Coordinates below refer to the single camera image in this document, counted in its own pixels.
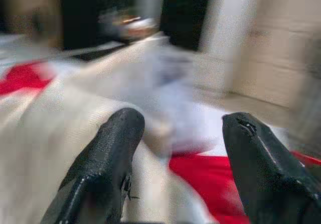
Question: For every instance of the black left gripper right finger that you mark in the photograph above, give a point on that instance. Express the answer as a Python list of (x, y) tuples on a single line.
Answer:
[(263, 178)]

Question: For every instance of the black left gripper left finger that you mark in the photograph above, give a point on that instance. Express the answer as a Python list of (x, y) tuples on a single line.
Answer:
[(105, 158)]

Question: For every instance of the red garment white stripes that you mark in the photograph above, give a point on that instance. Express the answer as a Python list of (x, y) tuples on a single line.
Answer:
[(205, 183)]

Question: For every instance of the cream garment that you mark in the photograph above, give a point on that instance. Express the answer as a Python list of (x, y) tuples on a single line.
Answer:
[(50, 146)]

